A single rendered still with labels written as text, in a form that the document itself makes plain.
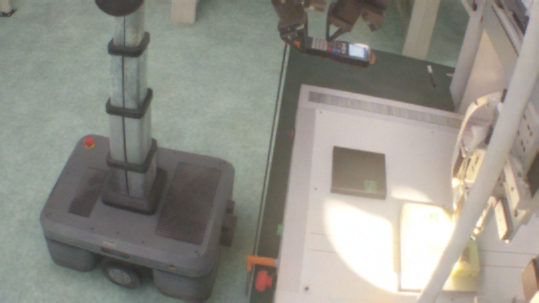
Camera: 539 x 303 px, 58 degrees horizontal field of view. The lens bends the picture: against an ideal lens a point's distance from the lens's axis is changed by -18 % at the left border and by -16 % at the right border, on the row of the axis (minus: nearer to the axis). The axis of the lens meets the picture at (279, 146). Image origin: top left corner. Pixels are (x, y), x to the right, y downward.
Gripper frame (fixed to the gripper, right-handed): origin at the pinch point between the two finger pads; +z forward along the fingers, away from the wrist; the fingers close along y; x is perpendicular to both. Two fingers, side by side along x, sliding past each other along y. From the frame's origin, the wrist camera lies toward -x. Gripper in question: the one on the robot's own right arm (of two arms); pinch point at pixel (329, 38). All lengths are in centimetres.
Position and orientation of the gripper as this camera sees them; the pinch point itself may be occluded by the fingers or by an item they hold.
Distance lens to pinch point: 156.3
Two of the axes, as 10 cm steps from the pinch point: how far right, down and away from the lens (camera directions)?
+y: 1.2, -6.3, 7.6
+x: -9.2, -3.6, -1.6
